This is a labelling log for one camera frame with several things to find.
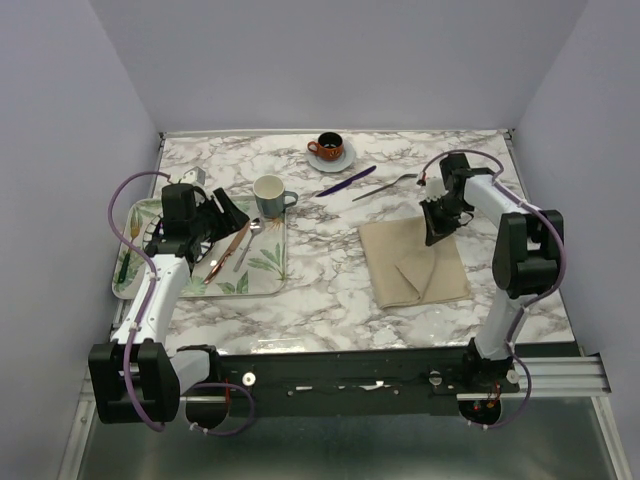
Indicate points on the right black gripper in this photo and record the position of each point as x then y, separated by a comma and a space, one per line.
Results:
436, 230

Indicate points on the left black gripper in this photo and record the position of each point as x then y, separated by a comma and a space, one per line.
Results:
230, 221

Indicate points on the beige cloth napkin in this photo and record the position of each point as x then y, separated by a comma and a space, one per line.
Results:
405, 271

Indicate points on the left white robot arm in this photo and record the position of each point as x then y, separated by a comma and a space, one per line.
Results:
150, 310

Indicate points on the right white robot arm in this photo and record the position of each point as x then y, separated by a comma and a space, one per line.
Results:
529, 259

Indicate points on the rose gold knife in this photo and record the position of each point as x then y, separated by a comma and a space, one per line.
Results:
231, 249

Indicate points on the white tray with leaf print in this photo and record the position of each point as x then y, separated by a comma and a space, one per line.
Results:
263, 271

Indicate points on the silver fork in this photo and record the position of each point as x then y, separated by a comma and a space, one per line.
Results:
385, 187

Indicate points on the grey and cream mug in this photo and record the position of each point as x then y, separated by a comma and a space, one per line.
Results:
271, 196

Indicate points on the white plate with blue stripes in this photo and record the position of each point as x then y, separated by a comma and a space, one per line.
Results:
153, 228

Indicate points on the purple knife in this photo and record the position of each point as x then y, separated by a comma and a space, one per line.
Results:
346, 183

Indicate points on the brown coffee cup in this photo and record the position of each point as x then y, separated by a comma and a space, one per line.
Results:
329, 146

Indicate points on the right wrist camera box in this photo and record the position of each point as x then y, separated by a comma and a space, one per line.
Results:
434, 189

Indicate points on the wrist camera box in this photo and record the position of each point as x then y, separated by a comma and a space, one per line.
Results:
195, 176
434, 189

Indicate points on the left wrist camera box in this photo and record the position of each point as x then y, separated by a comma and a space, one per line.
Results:
195, 176

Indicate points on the aluminium frame rail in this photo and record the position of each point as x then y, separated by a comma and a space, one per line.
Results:
550, 378

